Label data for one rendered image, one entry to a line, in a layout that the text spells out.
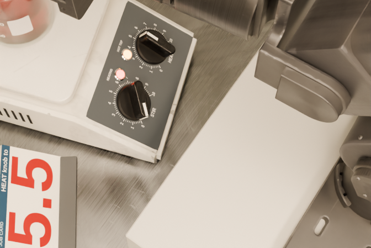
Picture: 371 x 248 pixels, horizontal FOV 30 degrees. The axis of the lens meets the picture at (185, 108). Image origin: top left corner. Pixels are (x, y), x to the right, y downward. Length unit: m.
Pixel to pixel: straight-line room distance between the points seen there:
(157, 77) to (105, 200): 0.12
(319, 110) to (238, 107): 0.20
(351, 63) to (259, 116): 0.23
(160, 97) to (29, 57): 0.12
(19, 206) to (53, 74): 0.12
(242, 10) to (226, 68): 0.29
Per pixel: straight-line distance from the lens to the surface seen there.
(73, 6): 0.43
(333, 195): 0.56
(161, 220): 0.54
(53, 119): 0.59
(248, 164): 0.56
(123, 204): 0.62
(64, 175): 0.63
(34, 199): 0.61
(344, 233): 0.56
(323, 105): 0.38
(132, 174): 0.63
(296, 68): 0.37
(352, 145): 0.44
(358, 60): 0.36
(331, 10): 0.38
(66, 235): 0.62
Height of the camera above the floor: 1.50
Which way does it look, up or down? 68 degrees down
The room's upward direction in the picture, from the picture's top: 5 degrees clockwise
